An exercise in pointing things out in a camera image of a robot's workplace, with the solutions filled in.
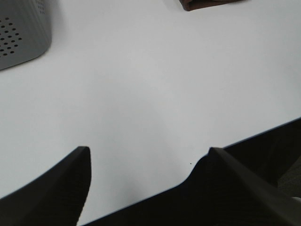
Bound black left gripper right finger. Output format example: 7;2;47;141
91;148;301;226

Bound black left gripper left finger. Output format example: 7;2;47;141
0;146;91;226

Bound brown towel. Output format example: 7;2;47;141
179;0;245;11

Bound grey perforated laundry basket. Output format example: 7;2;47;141
0;0;52;70

